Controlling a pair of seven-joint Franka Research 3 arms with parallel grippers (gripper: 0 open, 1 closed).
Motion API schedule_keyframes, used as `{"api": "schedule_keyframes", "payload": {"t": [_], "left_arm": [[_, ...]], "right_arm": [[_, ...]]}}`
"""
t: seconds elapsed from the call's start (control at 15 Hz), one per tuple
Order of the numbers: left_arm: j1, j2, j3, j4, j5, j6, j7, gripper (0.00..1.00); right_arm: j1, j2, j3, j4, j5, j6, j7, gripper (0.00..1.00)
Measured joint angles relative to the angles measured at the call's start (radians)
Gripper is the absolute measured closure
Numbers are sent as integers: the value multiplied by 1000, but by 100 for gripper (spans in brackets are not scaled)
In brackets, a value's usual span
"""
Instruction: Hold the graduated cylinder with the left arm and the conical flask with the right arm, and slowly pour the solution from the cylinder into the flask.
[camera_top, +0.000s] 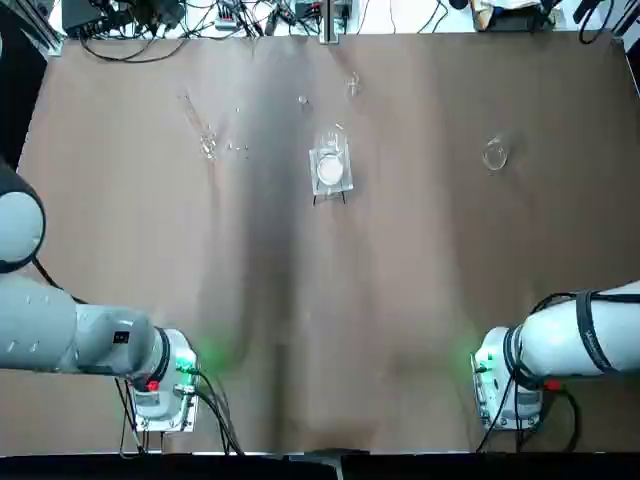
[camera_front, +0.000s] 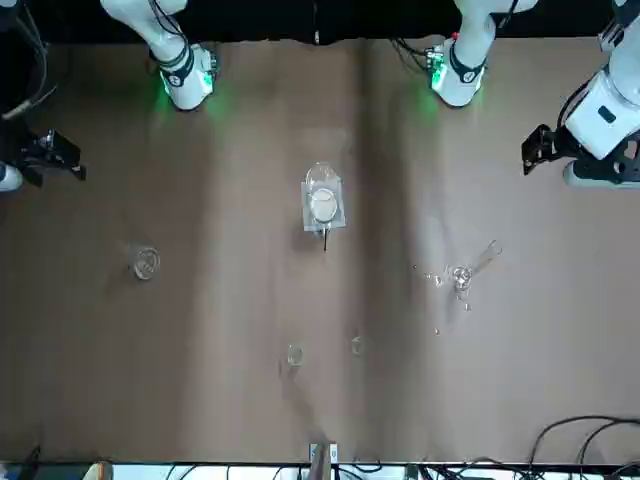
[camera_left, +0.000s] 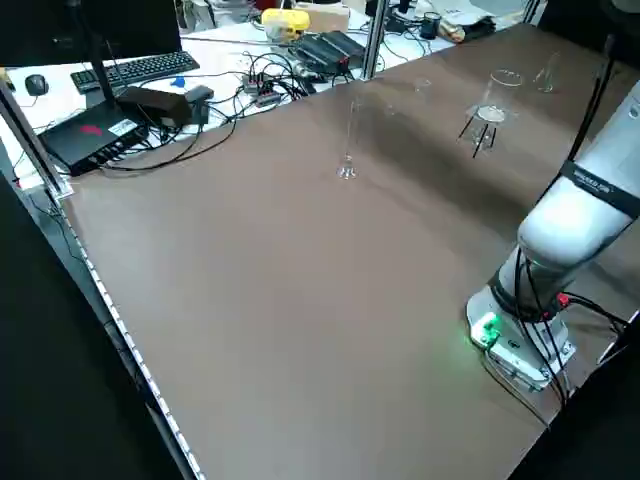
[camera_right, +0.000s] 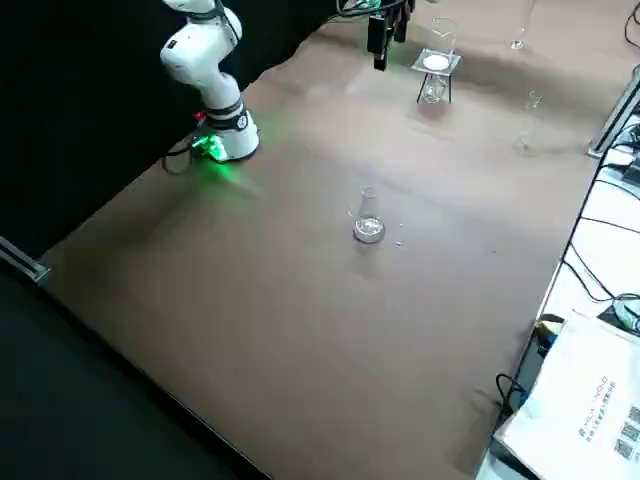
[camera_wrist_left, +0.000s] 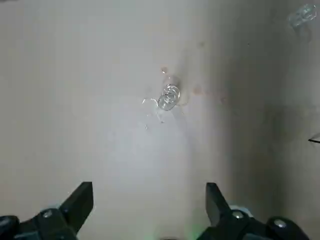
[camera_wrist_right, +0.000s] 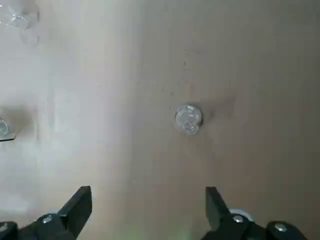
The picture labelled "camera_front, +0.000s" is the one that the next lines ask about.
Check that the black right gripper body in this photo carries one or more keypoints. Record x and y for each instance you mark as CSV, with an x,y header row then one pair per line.
x,y
47,155

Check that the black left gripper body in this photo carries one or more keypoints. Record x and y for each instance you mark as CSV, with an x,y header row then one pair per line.
x,y
555,145

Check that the clear glass beaker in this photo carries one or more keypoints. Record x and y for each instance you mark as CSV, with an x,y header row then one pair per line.
x,y
322,177

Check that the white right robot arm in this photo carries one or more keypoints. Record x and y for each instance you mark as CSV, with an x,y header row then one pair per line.
x,y
172,35

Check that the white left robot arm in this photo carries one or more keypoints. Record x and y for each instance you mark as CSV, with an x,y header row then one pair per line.
x,y
467,45

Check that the small clear glass vial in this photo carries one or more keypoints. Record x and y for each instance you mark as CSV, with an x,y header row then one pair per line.
x,y
358,346
295,354

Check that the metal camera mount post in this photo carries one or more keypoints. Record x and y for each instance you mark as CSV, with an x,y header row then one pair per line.
x,y
322,460

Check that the clear glass graduated cylinder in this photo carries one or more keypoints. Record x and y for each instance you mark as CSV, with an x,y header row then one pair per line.
x,y
477,262

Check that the clear glass conical flask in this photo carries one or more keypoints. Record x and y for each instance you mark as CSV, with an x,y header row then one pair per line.
x,y
145,262

